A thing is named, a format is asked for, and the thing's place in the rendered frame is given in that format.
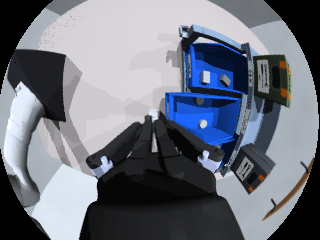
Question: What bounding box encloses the blue open-front bin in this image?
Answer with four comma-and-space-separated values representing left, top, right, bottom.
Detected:
210, 132, 239, 167
165, 92, 241, 144
185, 43, 248, 95

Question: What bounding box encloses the dark green tool case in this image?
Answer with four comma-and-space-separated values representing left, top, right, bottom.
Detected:
252, 55, 291, 108

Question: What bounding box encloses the black tool case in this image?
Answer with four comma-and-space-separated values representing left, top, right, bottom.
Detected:
230, 143, 276, 195

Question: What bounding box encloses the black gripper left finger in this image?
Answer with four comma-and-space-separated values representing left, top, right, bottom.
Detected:
86, 109, 154, 183

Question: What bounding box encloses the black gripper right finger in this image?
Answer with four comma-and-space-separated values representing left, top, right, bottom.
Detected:
153, 109, 225, 181

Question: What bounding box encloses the dark grey shelf rack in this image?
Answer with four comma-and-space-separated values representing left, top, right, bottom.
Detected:
179, 24, 281, 177

